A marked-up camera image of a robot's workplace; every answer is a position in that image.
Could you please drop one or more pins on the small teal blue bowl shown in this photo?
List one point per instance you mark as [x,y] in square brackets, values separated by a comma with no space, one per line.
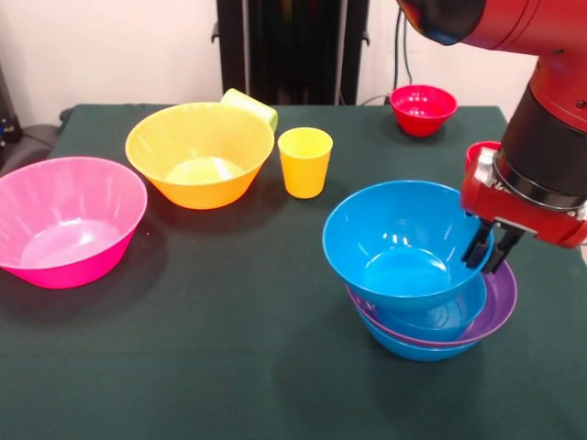
[449,323]

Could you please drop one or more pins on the large orange plastic bowl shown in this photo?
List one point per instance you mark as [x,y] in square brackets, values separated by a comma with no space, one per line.
[197,137]

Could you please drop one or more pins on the dark green tablecloth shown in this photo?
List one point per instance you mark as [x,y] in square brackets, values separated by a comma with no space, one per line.
[229,366]

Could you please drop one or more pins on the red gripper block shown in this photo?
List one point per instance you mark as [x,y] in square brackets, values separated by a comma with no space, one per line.
[518,213]

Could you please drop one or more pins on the small red plastic bowl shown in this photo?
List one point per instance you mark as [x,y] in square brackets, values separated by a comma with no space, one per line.
[424,114]

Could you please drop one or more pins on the red plastic cup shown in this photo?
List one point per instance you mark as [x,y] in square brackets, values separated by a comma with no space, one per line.
[479,151]

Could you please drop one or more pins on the yellow plastic cup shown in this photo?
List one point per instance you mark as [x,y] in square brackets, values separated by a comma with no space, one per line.
[305,169]

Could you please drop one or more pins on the blue plastic bowl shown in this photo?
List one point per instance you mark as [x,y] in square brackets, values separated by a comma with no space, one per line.
[394,238]
[413,353]

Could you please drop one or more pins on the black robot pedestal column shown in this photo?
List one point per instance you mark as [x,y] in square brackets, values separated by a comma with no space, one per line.
[293,46]

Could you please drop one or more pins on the green plastic cup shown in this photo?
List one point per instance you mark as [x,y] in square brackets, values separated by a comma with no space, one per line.
[247,103]

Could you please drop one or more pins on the large pink plastic bowl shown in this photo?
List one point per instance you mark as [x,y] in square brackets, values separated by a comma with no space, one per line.
[69,224]

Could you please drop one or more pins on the black computer tower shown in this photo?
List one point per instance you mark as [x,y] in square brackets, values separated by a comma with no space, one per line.
[7,114]

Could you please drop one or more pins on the purple plastic bowl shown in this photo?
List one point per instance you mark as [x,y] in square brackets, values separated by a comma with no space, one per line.
[500,302]

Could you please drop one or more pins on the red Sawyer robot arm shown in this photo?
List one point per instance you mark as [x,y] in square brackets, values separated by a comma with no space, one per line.
[541,137]

